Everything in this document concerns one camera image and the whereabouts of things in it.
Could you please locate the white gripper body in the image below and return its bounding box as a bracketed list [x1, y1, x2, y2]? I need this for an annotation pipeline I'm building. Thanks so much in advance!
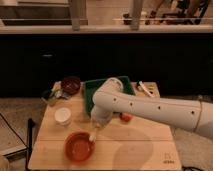
[91, 107, 113, 129]

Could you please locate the yellow banana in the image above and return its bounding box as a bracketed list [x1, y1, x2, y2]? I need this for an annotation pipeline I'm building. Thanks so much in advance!
[89, 133, 97, 143]

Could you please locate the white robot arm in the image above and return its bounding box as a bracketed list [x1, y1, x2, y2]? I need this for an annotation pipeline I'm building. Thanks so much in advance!
[91, 77, 213, 140]

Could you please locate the dark red small bowl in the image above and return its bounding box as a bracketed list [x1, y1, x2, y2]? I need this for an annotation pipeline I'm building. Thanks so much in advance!
[61, 76, 81, 95]

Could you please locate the orange red bowl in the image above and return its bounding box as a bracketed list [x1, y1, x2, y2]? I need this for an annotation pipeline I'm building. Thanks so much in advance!
[64, 132, 95, 162]

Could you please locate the red yellow apple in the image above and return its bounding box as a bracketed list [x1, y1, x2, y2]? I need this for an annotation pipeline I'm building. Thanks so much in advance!
[119, 113, 133, 122]

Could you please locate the green plastic tray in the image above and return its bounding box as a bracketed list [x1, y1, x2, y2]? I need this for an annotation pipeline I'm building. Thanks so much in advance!
[83, 76, 135, 116]

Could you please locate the white lidded cup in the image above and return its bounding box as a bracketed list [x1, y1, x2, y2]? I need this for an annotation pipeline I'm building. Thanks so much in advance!
[54, 107, 71, 126]

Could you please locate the silver foil wrapper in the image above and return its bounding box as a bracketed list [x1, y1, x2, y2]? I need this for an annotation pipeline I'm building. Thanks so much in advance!
[55, 90, 71, 100]

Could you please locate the green glass cup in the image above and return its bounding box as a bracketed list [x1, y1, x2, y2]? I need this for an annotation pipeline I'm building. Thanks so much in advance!
[41, 90, 57, 106]

